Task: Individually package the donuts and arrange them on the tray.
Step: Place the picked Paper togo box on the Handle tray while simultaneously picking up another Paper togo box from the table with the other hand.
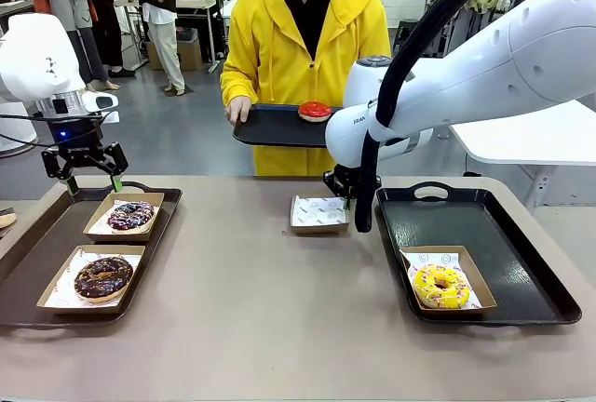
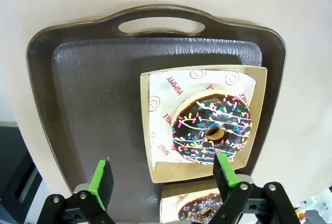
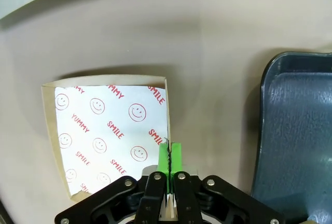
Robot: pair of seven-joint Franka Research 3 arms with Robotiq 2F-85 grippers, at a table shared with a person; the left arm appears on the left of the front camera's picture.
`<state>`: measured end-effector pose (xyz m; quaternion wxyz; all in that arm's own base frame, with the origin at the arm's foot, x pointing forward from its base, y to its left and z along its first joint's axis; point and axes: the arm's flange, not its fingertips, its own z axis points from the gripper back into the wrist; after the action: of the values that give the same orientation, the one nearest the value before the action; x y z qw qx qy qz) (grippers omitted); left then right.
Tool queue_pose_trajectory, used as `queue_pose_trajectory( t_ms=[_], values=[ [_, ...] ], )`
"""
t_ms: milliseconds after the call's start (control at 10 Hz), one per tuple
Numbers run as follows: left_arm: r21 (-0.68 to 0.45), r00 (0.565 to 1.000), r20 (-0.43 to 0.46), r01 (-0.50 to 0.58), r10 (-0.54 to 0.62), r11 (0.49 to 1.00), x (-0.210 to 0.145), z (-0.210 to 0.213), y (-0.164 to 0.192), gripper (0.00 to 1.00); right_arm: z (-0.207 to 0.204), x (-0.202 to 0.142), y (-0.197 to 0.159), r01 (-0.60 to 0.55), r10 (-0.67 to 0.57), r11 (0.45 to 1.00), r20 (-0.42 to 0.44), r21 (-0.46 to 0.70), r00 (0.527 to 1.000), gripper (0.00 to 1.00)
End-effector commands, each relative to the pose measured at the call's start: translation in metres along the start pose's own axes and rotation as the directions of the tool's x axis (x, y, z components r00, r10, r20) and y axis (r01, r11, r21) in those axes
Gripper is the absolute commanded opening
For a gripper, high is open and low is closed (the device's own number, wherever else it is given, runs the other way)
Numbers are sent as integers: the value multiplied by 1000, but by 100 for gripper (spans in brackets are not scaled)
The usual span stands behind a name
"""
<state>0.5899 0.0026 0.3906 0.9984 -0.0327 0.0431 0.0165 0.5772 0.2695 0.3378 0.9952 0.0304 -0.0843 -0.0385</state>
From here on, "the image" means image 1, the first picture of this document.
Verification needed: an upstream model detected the grey background desk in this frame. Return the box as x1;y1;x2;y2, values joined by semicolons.
111;0;222;74

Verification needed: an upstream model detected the wooden background table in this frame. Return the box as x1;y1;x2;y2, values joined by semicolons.
0;0;37;20

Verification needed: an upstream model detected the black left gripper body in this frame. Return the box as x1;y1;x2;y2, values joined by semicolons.
45;114;112;165

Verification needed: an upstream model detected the purple sprinkled donut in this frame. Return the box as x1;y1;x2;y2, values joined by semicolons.
106;201;156;233

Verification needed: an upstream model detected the black serving tray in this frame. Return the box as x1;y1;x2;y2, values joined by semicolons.
232;103;346;149

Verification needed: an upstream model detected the large white table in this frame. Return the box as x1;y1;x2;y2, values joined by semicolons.
448;98;596;210

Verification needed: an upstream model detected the person's right hand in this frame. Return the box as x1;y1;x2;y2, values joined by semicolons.
224;96;254;125

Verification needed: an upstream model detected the person's right forearm yellow sleeve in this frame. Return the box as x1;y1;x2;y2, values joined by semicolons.
219;63;256;108

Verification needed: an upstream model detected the mannequin with beige trousers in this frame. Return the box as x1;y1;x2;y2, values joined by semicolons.
118;0;188;97

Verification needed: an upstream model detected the large kraft paper box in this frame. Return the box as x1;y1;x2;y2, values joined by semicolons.
400;245;499;315
35;244;147;316

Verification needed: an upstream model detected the person in yellow hoodie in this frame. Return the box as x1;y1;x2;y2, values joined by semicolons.
219;0;393;178

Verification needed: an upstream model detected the red glazed donut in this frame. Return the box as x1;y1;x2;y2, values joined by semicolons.
297;100;333;124

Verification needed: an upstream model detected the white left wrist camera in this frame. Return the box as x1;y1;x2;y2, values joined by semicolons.
80;90;120;115

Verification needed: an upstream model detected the brown cardboard carton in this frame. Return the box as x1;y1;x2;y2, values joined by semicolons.
145;28;204;73

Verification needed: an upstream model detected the white cylinder stand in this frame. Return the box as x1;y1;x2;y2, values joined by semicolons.
0;98;39;158

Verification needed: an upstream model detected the yellow sprinkled donut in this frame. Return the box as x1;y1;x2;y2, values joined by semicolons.
407;262;472;311

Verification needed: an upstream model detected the small kraft paper box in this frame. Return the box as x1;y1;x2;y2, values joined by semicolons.
289;194;351;236
82;192;167;243

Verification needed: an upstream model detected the chocolate sprinkled donut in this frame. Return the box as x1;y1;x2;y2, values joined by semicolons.
73;256;135;305

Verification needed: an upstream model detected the white printed paper liner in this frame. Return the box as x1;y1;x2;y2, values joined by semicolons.
400;247;483;313
46;247;142;309
291;194;348;227
88;195;162;236

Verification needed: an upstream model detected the black plastic tray with handles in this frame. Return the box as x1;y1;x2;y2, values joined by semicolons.
375;181;584;328

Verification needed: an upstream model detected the brown plastic tray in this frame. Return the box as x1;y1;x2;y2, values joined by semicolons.
0;181;183;329

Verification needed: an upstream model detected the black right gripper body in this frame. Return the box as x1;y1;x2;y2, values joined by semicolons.
331;164;364;200

